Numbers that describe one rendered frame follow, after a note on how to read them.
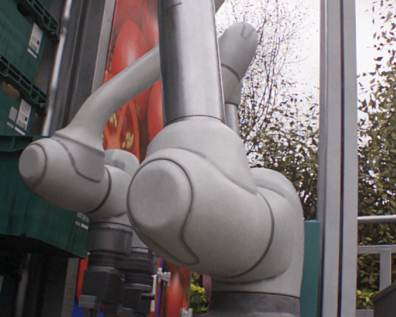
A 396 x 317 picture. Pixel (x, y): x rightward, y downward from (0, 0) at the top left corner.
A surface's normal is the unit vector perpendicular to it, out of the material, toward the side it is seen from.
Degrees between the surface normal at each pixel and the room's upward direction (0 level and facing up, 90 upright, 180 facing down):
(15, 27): 92
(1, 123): 92
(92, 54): 90
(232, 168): 75
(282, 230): 87
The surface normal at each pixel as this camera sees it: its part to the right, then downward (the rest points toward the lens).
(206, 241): 0.35, 0.54
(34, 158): -0.59, -0.16
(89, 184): 0.79, 0.20
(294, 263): 0.72, -0.11
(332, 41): -0.14, -0.32
